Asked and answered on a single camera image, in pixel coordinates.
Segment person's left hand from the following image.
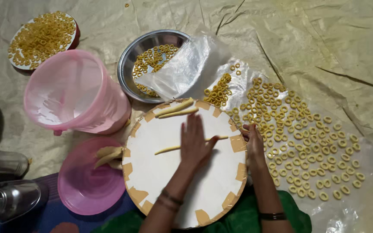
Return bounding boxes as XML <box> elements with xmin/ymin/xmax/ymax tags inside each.
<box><xmin>180</xmin><ymin>113</ymin><xmax>220</xmax><ymax>169</ymax></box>

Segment person's right hand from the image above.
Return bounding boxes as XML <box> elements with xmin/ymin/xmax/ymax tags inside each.
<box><xmin>241</xmin><ymin>124</ymin><xmax>268</xmax><ymax>169</ymax></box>

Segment long thin dough rope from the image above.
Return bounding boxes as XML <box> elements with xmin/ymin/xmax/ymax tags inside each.
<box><xmin>154</xmin><ymin>135</ymin><xmax>229</xmax><ymax>155</ymax></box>

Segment small pile of dough rings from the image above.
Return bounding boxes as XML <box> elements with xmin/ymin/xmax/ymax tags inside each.
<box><xmin>203</xmin><ymin>73</ymin><xmax>233</xmax><ymax>108</ymax></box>

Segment spread of yellow dough rings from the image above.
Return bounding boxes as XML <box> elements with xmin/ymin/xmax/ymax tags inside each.
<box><xmin>225</xmin><ymin>77</ymin><xmax>366</xmax><ymax>202</ymax></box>

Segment slim pale dough roll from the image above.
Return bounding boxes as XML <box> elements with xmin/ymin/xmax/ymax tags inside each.
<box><xmin>158</xmin><ymin>108</ymin><xmax>199</xmax><ymax>119</ymax></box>

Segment thick pale dough roll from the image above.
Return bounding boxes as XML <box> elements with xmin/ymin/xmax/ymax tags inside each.
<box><xmin>155</xmin><ymin>97</ymin><xmax>195</xmax><ymax>118</ymax></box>

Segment dark metal bangle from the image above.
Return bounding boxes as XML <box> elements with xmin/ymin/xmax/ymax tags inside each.
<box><xmin>259</xmin><ymin>212</ymin><xmax>287</xmax><ymax>221</ymax></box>

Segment clear plastic bag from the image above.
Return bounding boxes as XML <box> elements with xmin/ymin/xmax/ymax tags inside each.
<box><xmin>135</xmin><ymin>32</ymin><xmax>233</xmax><ymax>101</ymax></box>

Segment person's green garment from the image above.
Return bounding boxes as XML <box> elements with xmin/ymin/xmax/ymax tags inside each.
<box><xmin>91</xmin><ymin>190</ymin><xmax>313</xmax><ymax>233</ymax></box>

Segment dark thread wristband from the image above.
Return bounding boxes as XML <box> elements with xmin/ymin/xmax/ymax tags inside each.
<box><xmin>160</xmin><ymin>189</ymin><xmax>184</xmax><ymax>206</ymax></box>

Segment round white taped board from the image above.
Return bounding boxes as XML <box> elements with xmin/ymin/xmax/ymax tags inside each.
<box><xmin>122</xmin><ymin>98</ymin><xmax>248</xmax><ymax>230</ymax></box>

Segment brown bangle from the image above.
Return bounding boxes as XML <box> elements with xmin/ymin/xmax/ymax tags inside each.
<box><xmin>155</xmin><ymin>196</ymin><xmax>179</xmax><ymax>213</ymax></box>

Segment beige floor tarpaulin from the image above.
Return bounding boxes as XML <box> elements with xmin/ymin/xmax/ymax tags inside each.
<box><xmin>0</xmin><ymin>0</ymin><xmax>373</xmax><ymax>233</ymax></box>

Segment dough rings in large bowl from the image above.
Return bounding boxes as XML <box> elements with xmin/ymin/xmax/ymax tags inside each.
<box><xmin>132</xmin><ymin>44</ymin><xmax>179</xmax><ymax>98</ymax></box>

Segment clear plastic sheet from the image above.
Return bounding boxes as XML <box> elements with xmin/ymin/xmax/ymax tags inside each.
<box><xmin>203</xmin><ymin>58</ymin><xmax>373</xmax><ymax>233</ymax></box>

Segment large steel bowl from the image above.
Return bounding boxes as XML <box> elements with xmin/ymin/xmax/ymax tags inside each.
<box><xmin>117</xmin><ymin>29</ymin><xmax>192</xmax><ymax>104</ymax></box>

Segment pink plastic lid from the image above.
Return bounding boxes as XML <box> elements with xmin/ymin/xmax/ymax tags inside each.
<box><xmin>57</xmin><ymin>137</ymin><xmax>127</xmax><ymax>216</ymax></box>

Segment pink plastic bucket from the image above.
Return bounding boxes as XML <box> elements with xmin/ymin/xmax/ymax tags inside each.
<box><xmin>23</xmin><ymin>49</ymin><xmax>132</xmax><ymax>136</ymax></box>

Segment red plate with white paper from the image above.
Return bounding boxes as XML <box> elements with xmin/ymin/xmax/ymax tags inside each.
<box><xmin>8</xmin><ymin>12</ymin><xmax>81</xmax><ymax>76</ymax></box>

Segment blue patterned mat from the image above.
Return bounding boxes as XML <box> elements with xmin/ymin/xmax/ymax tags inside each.
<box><xmin>0</xmin><ymin>172</ymin><xmax>142</xmax><ymax>233</ymax></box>

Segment heap of rings on plate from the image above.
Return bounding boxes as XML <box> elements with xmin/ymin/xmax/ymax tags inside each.
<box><xmin>8</xmin><ymin>11</ymin><xmax>77</xmax><ymax>70</ymax></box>

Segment steel canister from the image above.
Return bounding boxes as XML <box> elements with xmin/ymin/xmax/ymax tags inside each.
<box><xmin>0</xmin><ymin>148</ymin><xmax>30</xmax><ymax>178</ymax></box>

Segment steel tumbler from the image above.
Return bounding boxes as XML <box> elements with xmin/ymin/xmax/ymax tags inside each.
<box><xmin>0</xmin><ymin>179</ymin><xmax>41</xmax><ymax>224</ymax></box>

